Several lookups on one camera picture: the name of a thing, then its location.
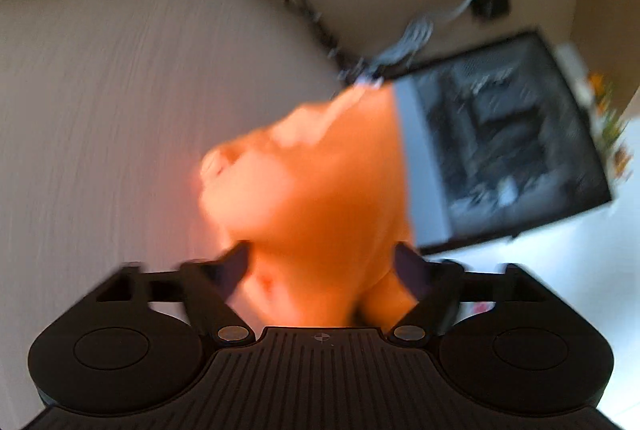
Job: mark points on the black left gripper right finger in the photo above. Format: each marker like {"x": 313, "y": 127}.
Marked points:
{"x": 434, "y": 284}

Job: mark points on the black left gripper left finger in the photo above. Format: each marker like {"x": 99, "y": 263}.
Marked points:
{"x": 207, "y": 286}

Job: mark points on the orange fleece garment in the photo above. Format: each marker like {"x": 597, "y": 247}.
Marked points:
{"x": 321, "y": 197}

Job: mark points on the glass side computer case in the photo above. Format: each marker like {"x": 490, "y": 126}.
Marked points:
{"x": 496, "y": 144}

